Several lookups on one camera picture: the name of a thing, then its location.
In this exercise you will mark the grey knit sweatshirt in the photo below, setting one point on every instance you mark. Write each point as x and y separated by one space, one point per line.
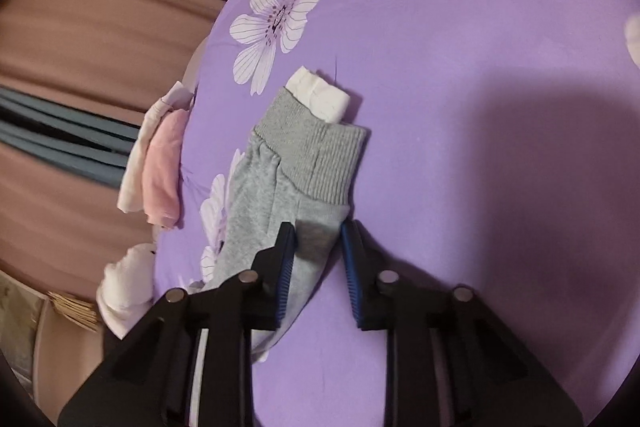
299 169

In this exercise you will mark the brown pleated curtain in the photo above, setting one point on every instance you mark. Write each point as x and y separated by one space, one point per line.
112 58

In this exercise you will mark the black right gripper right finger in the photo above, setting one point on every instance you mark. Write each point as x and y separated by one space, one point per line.
449 359

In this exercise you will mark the white folded cloth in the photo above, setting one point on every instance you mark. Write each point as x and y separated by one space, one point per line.
323 100

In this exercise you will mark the purple floral bed sheet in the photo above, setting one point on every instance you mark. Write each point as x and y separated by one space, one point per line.
503 154

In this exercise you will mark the teal pleated curtain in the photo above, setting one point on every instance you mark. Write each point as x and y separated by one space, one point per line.
92 146

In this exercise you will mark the stack of tan papers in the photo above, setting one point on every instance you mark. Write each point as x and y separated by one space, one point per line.
78 311

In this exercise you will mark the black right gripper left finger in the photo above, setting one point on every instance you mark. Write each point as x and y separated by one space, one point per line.
190 353

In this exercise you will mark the white plush blanket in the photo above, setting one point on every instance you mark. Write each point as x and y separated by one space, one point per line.
127 289

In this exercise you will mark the pink and cream folded garment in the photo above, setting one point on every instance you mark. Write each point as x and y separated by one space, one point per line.
151 178

